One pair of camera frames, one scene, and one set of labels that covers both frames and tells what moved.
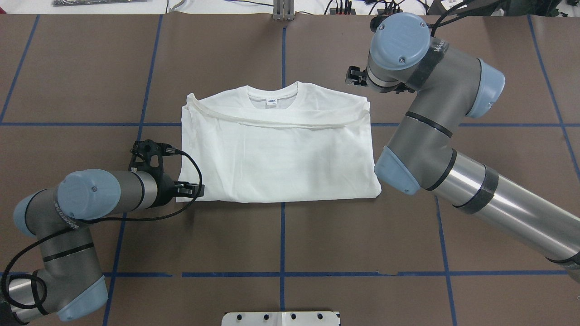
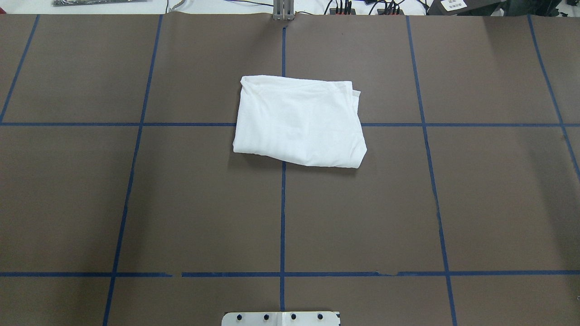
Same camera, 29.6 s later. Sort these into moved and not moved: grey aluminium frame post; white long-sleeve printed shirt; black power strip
Moved: white long-sleeve printed shirt
Not moved: grey aluminium frame post; black power strip
